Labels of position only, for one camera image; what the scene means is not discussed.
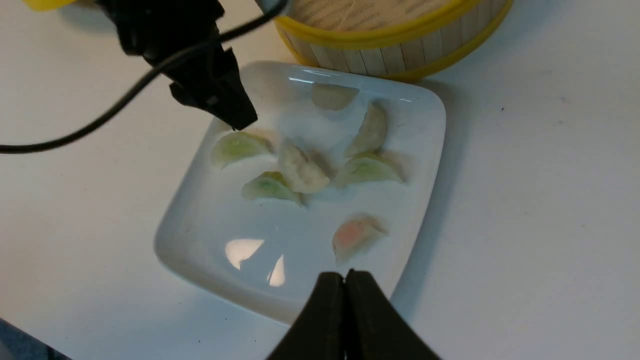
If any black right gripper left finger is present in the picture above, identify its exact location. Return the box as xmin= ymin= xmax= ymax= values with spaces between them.
xmin=268 ymin=272 xmax=346 ymax=360

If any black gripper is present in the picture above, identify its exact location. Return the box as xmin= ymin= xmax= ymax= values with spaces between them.
xmin=96 ymin=0 xmax=259 ymax=131

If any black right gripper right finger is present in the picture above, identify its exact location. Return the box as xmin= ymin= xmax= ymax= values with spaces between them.
xmin=343 ymin=269 xmax=441 ymax=360

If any green dumpling plate left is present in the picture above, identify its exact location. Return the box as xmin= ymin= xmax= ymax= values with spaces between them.
xmin=210 ymin=131 xmax=272 ymax=169

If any green dumpling plate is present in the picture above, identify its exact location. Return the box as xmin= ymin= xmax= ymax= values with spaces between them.
xmin=240 ymin=171 xmax=303 ymax=207
xmin=210 ymin=131 xmax=272 ymax=169

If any orange pink dumpling on plate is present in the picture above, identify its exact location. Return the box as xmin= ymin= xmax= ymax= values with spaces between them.
xmin=331 ymin=215 xmax=387 ymax=264

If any green dumpling plate lower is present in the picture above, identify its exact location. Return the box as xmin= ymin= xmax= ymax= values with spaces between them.
xmin=240 ymin=171 xmax=303 ymax=207

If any pale pink dumpling on plate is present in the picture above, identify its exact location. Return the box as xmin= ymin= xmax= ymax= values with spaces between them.
xmin=310 ymin=82 xmax=360 ymax=111

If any white dumpling plate centre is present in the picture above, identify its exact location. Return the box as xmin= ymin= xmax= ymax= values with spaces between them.
xmin=278 ymin=138 xmax=330 ymax=194

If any white square plate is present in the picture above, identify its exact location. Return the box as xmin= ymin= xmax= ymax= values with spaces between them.
xmin=154 ymin=61 xmax=447 ymax=325

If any green dumpling on plate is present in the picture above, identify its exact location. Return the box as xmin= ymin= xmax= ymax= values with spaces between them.
xmin=333 ymin=153 xmax=403 ymax=189

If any pale yellow dumpling on plate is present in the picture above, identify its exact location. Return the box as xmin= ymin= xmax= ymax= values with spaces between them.
xmin=343 ymin=100 xmax=387 ymax=158

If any white steamer liner cloth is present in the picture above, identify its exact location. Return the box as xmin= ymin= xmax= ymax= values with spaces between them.
xmin=286 ymin=0 xmax=450 ymax=32

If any bamboo steamer lid yellow rim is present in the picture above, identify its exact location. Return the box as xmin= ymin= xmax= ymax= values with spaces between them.
xmin=23 ymin=0 xmax=76 ymax=12

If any bamboo steamer basket yellow rim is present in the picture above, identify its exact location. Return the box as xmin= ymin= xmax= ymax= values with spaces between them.
xmin=275 ymin=0 xmax=513 ymax=82

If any black cable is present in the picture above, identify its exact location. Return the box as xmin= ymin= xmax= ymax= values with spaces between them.
xmin=0 ymin=0 xmax=291 ymax=154

